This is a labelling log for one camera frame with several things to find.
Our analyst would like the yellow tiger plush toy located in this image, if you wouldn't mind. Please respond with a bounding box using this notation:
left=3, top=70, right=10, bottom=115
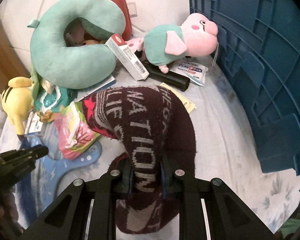
left=1, top=76, right=33, bottom=140

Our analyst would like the pink green wet wipes pack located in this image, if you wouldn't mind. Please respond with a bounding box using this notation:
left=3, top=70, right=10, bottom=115
left=54, top=101, right=100, bottom=160

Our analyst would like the teal white snack bag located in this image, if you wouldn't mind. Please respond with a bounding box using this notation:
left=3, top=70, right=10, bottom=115
left=31, top=69, right=77, bottom=123

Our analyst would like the maroon knitted hat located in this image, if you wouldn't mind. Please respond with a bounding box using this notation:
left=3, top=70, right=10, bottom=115
left=82, top=85, right=197, bottom=235

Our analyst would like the teal U-shaped neck pillow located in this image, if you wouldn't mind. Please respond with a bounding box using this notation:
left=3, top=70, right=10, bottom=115
left=30, top=0, right=126, bottom=89

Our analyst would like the small white card packet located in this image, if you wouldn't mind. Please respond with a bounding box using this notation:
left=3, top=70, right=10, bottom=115
left=25, top=112, right=47, bottom=137

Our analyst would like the blue white flat box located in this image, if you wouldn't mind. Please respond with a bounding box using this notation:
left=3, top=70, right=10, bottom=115
left=74, top=75, right=116, bottom=102

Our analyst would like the yellow padded mailer envelope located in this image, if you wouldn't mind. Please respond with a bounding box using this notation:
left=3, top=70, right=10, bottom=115
left=160, top=82, right=196, bottom=113

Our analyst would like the brown bear plush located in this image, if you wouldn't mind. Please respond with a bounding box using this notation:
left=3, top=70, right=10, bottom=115
left=64, top=18, right=101, bottom=47

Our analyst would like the black rectangular case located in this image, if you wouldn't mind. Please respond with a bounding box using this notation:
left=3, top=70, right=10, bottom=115
left=135, top=51, right=190, bottom=92

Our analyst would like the white blue tissue packet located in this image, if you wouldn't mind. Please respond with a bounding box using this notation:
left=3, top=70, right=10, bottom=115
left=170, top=60, right=209, bottom=87

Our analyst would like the white red cardboard box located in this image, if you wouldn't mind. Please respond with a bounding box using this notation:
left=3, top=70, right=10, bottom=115
left=106, top=34, right=149, bottom=81

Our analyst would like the blue plastic storage crate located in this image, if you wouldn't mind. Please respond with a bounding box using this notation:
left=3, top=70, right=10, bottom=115
left=189, top=0, right=300, bottom=176

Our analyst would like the red handbag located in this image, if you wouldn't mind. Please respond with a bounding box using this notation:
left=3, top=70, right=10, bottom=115
left=111, top=0, right=132, bottom=41

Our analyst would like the pink pig plush teal shirt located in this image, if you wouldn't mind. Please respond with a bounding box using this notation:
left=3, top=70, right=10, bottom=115
left=127, top=13, right=218, bottom=74

